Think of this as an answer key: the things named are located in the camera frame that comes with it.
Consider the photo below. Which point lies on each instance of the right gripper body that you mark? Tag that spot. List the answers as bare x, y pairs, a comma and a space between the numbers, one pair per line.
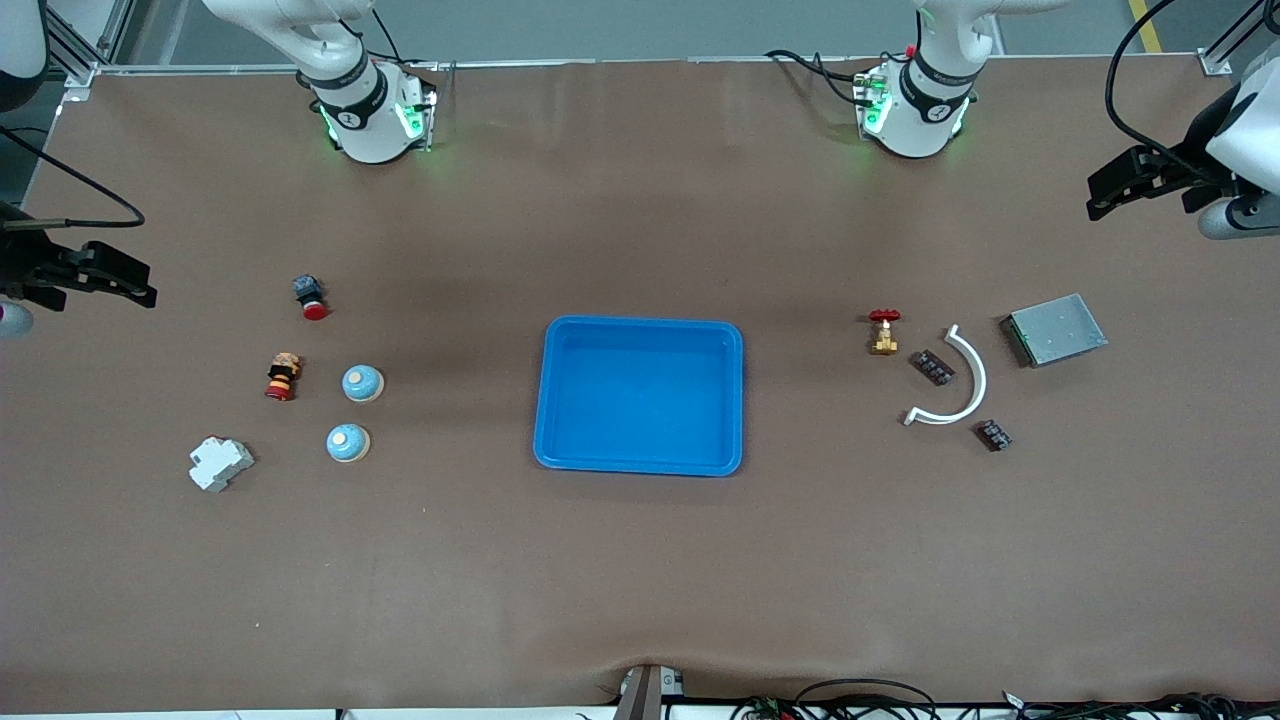
20, 265

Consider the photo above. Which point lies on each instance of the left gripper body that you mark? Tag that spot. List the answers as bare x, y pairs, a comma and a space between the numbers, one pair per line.
1193, 171

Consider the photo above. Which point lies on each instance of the light blue call bell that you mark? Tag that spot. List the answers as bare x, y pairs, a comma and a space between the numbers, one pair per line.
362, 384
347, 443

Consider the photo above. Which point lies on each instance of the dark capacitor block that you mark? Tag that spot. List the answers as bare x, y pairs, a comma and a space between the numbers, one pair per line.
994, 435
933, 367

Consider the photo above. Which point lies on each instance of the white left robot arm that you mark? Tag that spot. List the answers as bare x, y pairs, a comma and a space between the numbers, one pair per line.
920, 110

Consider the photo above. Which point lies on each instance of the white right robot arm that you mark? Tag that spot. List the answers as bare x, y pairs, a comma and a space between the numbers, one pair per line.
365, 110

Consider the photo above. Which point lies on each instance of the grey metal box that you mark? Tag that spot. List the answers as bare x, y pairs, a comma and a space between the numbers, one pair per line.
1060, 330

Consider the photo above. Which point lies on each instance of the red button orange black body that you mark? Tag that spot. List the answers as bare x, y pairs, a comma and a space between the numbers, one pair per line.
283, 377

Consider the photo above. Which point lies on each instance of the red button grey body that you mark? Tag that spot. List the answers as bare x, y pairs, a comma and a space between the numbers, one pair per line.
310, 295

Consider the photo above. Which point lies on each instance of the white plastic circuit breaker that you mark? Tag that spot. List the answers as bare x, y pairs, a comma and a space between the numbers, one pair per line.
220, 465

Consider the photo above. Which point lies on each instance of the white curved plastic piece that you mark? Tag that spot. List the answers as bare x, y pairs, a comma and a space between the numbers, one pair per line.
982, 380

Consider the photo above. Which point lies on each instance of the blue plastic tray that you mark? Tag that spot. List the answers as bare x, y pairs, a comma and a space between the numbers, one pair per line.
640, 400

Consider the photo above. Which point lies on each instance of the aluminium frame profile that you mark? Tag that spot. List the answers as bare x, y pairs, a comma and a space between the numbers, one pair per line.
1225, 55
80, 55

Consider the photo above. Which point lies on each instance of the metal table edge bracket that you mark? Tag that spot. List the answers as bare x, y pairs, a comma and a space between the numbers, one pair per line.
645, 695

